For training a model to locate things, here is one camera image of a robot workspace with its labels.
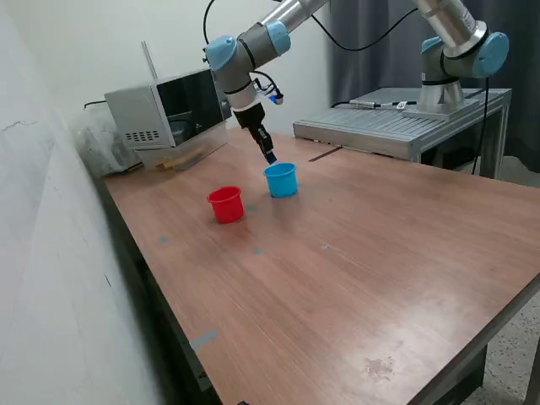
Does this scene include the aluminium robot base platform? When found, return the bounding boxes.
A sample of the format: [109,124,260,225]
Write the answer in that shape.
[293,87,512,181]

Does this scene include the tan wooden pieces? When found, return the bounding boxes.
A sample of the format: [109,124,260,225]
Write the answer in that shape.
[154,145,208,170]

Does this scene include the silver microwave oven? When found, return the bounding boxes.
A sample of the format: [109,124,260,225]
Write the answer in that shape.
[104,67,234,149]

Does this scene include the thin metal rod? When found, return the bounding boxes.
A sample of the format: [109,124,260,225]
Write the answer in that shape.
[141,40,159,81]

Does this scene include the clear plastic box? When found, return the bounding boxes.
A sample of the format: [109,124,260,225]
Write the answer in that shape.
[137,121,231,172]

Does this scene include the black hanging cable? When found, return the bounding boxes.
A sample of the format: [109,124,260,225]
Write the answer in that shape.
[470,74,494,176]

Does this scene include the black cable white tag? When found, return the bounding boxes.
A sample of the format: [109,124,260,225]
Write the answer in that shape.
[330,100,419,110]

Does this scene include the crumpled clear plastic bundle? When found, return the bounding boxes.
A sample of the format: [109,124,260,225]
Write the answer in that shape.
[69,105,144,178]

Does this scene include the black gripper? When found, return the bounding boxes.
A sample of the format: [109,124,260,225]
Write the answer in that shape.
[233,104,276,164]

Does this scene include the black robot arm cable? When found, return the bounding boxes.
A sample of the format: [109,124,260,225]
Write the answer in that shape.
[202,0,419,52]

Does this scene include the large grey tape patch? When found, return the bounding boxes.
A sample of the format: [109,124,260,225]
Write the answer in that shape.
[189,330,219,351]

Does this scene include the dark flat strip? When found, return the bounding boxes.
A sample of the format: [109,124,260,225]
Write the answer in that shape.
[308,145,343,163]

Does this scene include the blue plastic cup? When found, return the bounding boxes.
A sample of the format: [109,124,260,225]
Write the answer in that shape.
[263,161,298,198]

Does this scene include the red plastic cup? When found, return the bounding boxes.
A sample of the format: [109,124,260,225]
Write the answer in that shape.
[206,186,245,224]

